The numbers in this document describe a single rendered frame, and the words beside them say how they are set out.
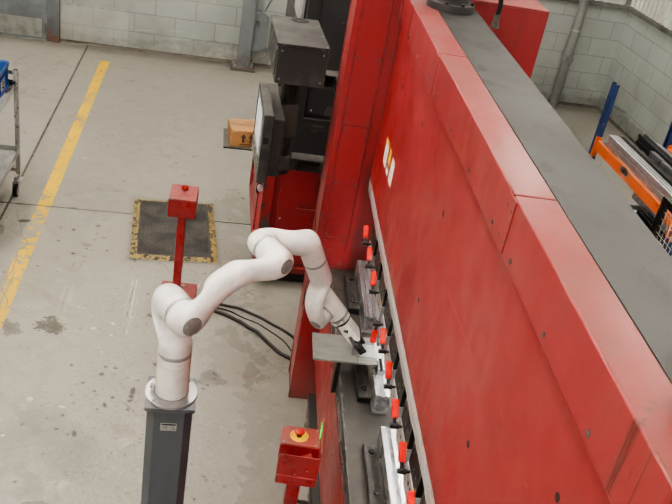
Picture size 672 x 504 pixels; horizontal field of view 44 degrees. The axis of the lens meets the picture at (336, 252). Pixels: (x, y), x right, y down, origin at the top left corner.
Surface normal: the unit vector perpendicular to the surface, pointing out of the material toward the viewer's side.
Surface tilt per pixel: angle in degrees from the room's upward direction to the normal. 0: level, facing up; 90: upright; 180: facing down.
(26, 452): 0
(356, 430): 0
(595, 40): 90
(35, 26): 90
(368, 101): 90
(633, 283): 0
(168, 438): 90
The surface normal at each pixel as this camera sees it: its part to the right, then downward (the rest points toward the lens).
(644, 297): 0.16, -0.86
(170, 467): 0.11, 0.50
